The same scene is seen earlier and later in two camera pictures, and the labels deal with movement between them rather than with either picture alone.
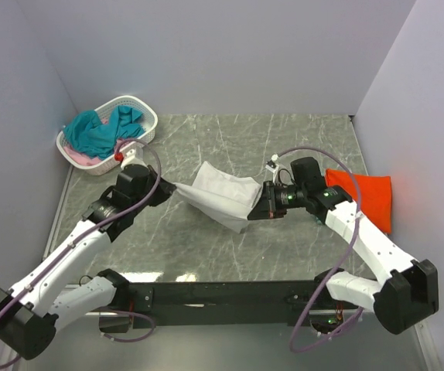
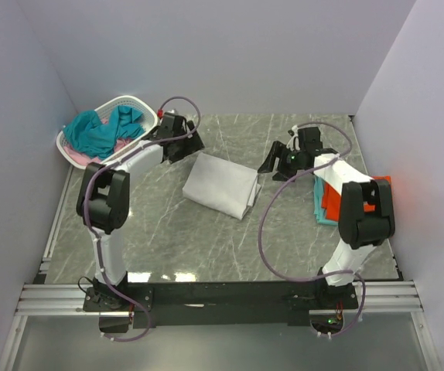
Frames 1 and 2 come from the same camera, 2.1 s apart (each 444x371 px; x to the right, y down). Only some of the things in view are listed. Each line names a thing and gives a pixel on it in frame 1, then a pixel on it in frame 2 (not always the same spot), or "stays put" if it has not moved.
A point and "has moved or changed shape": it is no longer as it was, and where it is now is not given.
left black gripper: (165, 190) → (193, 144)
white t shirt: (220, 199) has moved or changed shape
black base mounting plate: (227, 303) stays put
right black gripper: (268, 206) → (278, 151)
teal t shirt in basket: (99, 137) stays put
